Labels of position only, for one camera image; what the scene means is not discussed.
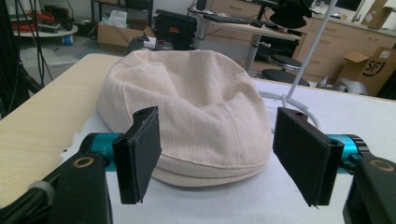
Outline black round stool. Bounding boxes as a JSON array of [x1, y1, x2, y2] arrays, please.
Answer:
[[261, 54, 311, 88]]

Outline black hanging cables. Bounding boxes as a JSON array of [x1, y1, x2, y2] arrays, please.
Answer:
[[0, 0, 54, 117]]

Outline printed cardboard box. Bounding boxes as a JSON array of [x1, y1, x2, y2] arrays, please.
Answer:
[[337, 47, 396, 97]]

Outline black equipment case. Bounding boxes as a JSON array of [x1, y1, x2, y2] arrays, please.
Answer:
[[154, 8, 198, 51]]

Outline round white table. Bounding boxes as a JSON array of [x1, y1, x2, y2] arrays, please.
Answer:
[[10, 23, 79, 47]]

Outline open cardboard box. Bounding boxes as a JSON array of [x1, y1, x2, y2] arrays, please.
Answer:
[[89, 21, 157, 49]]

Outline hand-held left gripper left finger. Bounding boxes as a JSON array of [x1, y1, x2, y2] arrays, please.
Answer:
[[81, 105, 163, 205]]

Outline black hat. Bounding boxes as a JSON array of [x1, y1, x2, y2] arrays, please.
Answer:
[[269, 0, 314, 30]]

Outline white wire hat stand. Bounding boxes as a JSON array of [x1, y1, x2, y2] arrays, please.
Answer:
[[259, 0, 338, 131]]

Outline wooden drawer cabinet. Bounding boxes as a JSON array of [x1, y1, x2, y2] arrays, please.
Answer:
[[206, 0, 396, 83]]

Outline light wooden desk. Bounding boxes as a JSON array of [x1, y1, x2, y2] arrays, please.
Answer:
[[187, 7, 303, 75]]

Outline black keyboard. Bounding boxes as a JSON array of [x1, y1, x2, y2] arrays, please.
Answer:
[[202, 13, 250, 25]]

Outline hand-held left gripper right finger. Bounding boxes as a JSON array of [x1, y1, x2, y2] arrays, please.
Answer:
[[272, 106, 370, 207]]

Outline beige cap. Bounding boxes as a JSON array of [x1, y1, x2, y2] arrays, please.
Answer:
[[96, 49, 274, 188]]

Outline orange cable coil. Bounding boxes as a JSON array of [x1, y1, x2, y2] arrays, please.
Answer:
[[11, 9, 56, 33]]

